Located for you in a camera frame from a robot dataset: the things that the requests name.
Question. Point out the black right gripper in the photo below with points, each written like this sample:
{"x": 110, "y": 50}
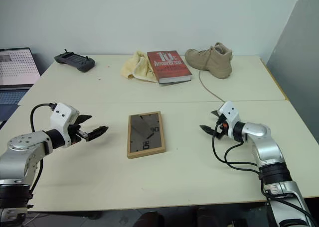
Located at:
{"x": 221, "y": 131}

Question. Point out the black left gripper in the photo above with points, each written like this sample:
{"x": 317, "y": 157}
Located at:
{"x": 74, "y": 136}

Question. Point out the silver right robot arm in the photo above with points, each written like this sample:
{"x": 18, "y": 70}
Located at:
{"x": 268, "y": 152}

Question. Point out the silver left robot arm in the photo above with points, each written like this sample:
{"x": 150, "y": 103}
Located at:
{"x": 20, "y": 159}

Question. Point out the laptop computer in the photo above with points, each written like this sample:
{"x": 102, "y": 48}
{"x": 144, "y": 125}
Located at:
{"x": 15, "y": 67}

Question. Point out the tan lace-up boot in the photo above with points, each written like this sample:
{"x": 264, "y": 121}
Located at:
{"x": 214, "y": 60}

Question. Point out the black handheld controller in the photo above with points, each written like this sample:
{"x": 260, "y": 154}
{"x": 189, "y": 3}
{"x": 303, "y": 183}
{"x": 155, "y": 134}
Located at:
{"x": 74, "y": 61}

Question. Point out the red hardcover book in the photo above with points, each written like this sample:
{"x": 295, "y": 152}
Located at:
{"x": 169, "y": 65}

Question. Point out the yellow towel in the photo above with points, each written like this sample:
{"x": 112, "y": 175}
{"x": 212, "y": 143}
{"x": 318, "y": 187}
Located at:
{"x": 135, "y": 67}

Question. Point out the grey partition panel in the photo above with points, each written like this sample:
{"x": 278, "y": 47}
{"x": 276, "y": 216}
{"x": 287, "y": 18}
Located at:
{"x": 299, "y": 62}

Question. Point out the dark rounded shape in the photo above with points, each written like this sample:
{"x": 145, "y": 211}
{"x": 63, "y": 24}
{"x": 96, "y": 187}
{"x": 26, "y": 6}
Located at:
{"x": 152, "y": 220}

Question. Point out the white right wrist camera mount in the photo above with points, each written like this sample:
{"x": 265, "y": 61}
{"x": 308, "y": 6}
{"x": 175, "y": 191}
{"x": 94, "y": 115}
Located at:
{"x": 230, "y": 112}

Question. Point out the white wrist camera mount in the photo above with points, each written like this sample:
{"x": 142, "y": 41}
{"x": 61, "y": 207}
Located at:
{"x": 230, "y": 112}
{"x": 62, "y": 115}

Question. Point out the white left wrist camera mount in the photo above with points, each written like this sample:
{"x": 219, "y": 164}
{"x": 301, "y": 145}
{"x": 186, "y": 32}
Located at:
{"x": 62, "y": 115}

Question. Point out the wooden framed grey picture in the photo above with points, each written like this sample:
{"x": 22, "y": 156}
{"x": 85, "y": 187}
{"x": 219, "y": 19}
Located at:
{"x": 144, "y": 135}

